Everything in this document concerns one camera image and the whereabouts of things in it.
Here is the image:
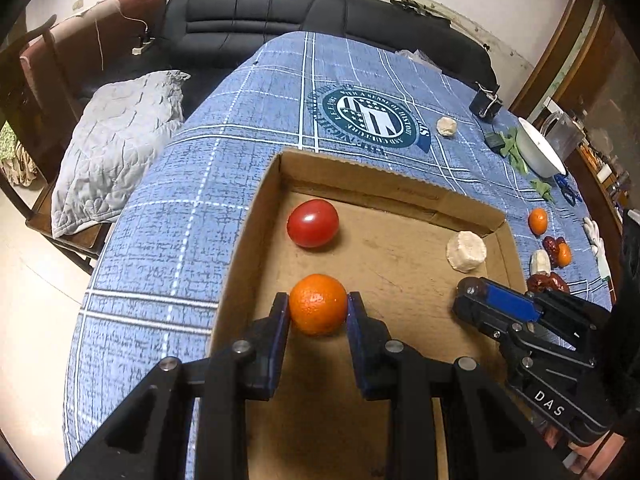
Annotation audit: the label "person's right forearm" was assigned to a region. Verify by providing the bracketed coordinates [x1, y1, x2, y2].
[560, 432, 640, 480]

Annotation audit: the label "clear glass jar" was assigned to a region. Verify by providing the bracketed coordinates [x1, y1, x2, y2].
[542, 111, 583, 158]

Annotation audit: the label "green vegetable leaf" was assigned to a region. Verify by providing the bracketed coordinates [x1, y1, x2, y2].
[500, 127, 530, 176]
[531, 179, 557, 205]

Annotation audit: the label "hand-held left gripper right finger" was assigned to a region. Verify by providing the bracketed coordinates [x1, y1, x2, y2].
[346, 290, 576, 480]

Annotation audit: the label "black binder clip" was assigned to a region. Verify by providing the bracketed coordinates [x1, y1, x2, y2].
[469, 81, 503, 120]

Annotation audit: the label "white bowl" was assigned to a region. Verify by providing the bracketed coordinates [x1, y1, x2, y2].
[515, 116, 568, 178]

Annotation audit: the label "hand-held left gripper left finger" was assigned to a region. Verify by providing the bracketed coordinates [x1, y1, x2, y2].
[57, 290, 293, 480]

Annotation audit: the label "blue plaid tablecloth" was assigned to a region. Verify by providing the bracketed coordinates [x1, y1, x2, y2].
[62, 30, 618, 466]

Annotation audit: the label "blue scissors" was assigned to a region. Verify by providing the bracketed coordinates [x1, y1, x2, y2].
[554, 172, 583, 204]

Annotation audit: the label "black leather sofa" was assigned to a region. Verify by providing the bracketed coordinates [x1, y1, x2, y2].
[162, 0, 498, 111]

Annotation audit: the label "red tomato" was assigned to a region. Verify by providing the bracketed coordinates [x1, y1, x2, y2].
[286, 199, 340, 249]

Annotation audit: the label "brown wooden chair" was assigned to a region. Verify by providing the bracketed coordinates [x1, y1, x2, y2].
[0, 0, 168, 276]

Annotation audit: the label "cardboard box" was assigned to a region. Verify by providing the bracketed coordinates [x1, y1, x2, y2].
[192, 149, 531, 480]

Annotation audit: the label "grey quilted pillow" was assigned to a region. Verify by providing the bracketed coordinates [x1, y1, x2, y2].
[50, 70, 192, 239]

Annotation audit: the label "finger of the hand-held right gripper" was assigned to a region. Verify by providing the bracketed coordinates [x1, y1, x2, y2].
[480, 281, 612, 356]
[452, 296, 598, 368]

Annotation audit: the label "brown wooden cabinet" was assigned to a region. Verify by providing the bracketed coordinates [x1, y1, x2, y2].
[507, 0, 640, 221]

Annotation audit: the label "white glove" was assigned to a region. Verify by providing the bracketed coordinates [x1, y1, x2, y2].
[582, 216, 613, 281]

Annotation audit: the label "clear plastic bag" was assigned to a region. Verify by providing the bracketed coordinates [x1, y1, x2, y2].
[396, 49, 443, 72]

